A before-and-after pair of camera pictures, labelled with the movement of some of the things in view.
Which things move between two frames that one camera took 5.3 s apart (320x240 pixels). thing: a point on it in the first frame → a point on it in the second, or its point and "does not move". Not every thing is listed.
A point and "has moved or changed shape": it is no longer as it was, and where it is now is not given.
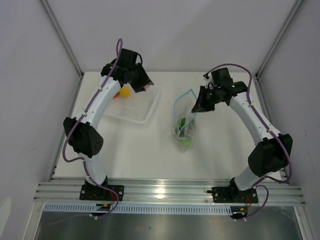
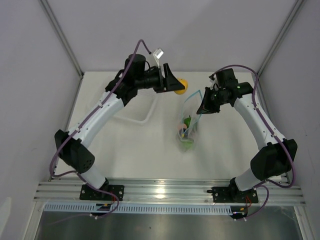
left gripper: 143,79 → 170,83
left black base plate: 95,192 does not move
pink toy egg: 147,86 has moved or changed shape
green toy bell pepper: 182,123 → 187,121
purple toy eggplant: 180,132 → 184,134
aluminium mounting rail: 283,191 does not move
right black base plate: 231,195 does not move
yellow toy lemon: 124,92 has moved or changed shape
